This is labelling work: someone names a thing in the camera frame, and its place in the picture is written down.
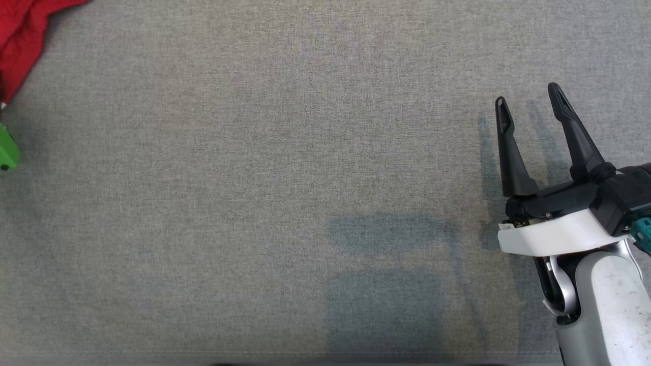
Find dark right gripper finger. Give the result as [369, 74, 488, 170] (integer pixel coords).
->
[547, 82, 617, 184]
[494, 96, 539, 198]

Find teal right camera connector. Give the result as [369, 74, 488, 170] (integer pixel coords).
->
[631, 218, 651, 255]

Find red shorts with white trim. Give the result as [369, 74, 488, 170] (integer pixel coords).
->
[0, 0, 91, 106]

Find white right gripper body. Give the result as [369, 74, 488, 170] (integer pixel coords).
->
[497, 179, 631, 256]

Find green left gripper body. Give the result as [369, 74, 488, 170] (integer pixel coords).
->
[0, 122, 21, 171]

